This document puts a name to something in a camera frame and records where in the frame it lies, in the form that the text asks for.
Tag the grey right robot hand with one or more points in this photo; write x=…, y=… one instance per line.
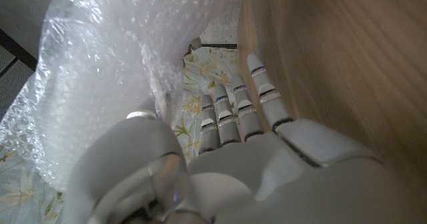
x=195, y=43

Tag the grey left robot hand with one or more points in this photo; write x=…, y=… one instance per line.
x=267, y=177

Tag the bubble wrap roll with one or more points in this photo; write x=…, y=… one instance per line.
x=106, y=60

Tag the floral printed backdrop cloth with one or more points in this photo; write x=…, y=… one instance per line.
x=210, y=70

